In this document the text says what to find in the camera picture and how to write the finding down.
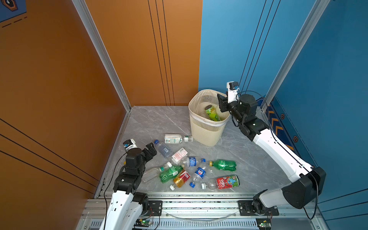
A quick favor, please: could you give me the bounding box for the clear soda water bottle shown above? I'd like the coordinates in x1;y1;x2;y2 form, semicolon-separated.
154;140;173;158

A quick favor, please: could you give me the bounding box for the bright green bottle yellow cap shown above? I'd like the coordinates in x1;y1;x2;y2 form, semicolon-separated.
205;104;221;122

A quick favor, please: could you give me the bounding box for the clear bottle green white label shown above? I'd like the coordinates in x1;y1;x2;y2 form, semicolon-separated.
164;134;194;144

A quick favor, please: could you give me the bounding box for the clear bottle pink label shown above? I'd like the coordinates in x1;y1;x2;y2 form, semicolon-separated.
172;148;188;164

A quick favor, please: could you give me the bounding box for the clear bottle blue label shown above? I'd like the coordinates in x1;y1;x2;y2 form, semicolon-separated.
181;156;206;167

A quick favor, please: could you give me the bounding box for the dark green bottle yellow cap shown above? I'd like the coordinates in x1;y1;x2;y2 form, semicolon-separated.
209;159;237;172

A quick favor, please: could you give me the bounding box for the clear Pepsi bottle blue cap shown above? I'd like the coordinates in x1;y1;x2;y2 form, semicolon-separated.
189;167;206;188

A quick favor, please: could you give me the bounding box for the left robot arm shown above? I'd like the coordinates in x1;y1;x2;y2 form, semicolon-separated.
100;139;157;230

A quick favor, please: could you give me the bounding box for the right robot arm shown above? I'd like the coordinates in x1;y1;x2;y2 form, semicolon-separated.
217;94;326;215

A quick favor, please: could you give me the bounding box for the beige ribbed waste bin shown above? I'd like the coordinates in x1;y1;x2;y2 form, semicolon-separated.
188;89;230;147

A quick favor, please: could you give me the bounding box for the clear empty bottle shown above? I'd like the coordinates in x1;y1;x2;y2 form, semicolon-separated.
142;162;173;183

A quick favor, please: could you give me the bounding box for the green bottle white cap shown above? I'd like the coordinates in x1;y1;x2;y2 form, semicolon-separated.
159;165;183;184

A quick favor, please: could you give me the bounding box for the orange drink bottle red label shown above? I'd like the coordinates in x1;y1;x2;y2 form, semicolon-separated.
170;170;191;191

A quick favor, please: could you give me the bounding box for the left green circuit board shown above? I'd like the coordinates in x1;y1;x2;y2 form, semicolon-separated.
133;219;153;230

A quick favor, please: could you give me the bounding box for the green circuit board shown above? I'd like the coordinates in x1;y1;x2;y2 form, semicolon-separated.
256;218;272;230
133;219;153;230

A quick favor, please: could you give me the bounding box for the clear bottle red Qoo label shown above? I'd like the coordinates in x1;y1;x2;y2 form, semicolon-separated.
201;175;240;191

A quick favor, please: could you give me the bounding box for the right green circuit board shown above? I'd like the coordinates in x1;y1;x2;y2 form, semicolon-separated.
256;218;272;230

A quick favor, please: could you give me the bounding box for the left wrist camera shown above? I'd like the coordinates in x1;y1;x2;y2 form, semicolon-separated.
123;139;137;152

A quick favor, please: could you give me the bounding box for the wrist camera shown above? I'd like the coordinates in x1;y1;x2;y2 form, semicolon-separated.
123;139;137;152
227;81;239;104

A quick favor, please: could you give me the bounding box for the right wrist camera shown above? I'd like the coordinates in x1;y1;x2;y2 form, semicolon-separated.
227;81;239;104

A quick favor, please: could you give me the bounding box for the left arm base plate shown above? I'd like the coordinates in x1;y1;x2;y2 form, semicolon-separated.
142;200;163;216

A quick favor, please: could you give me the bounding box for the aluminium front rail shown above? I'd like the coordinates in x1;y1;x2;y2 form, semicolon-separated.
75;192;330;230

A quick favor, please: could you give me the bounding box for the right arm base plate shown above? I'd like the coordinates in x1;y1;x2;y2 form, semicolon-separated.
238;200;279;216

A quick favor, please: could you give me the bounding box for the right aluminium corner post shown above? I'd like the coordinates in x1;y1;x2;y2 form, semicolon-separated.
261;0;330;112

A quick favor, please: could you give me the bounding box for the aluminium corner post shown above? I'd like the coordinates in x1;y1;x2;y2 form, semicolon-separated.
72;0;131;112
261;0;330;112

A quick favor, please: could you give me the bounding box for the left aluminium corner post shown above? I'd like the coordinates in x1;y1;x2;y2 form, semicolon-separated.
72;0;131;112

